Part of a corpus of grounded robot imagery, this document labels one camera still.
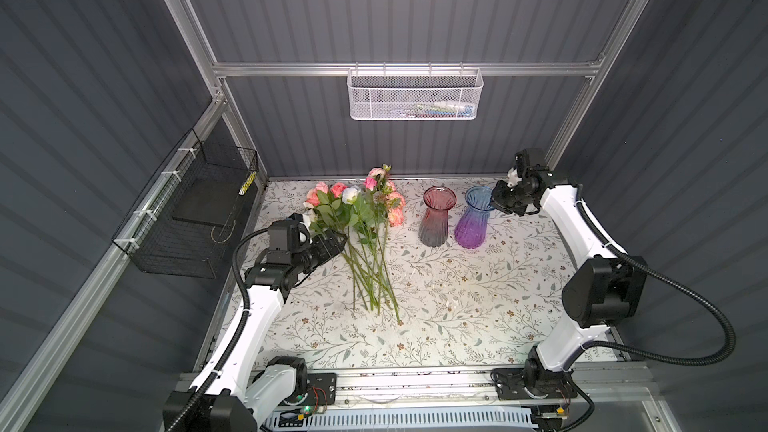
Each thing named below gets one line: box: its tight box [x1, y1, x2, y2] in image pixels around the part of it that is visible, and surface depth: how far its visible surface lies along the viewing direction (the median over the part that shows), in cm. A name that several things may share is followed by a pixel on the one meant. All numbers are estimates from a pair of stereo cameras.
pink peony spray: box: [363, 165, 406, 325], surface depth 101 cm
